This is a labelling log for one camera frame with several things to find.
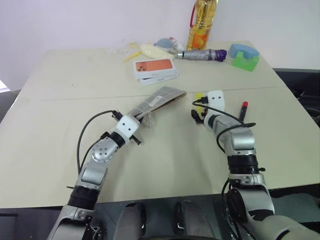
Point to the orange phone box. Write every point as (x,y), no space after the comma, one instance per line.
(154,68)

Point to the dark furniture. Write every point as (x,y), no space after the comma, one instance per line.
(300,85)

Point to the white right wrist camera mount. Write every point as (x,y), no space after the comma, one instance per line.
(217,100)

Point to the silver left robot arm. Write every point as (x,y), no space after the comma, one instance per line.
(97,155)

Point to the yellow highlighter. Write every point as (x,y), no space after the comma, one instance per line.
(199,98)

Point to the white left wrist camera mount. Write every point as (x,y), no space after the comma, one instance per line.
(128,126)

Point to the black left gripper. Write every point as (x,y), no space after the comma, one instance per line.
(137,140)

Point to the green foam block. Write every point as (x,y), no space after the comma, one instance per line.
(245,63)

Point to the yellow stick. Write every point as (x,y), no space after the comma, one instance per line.
(131,57)

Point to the blue foam block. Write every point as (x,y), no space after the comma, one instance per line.
(243,51)

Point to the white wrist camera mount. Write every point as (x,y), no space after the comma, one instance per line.
(128,126)
(217,100)

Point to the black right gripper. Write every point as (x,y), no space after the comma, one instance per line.
(198,117)

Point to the grey plush toy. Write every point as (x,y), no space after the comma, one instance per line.
(165,43)

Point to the white pink small bottle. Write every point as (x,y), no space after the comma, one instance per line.
(176,44)

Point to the cream plastic bag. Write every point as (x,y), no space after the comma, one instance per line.
(155,51)

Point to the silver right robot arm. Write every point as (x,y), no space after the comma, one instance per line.
(242,142)

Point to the white flat box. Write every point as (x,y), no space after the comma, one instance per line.
(160,80)

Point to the red capped black marker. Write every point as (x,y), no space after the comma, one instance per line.
(243,110)

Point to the grey grid pouch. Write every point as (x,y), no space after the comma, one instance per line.
(160,100)

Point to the yellow cooking oil bottle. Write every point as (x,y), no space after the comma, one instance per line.
(202,25)

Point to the clear plastic wrap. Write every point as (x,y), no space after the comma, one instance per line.
(125,47)

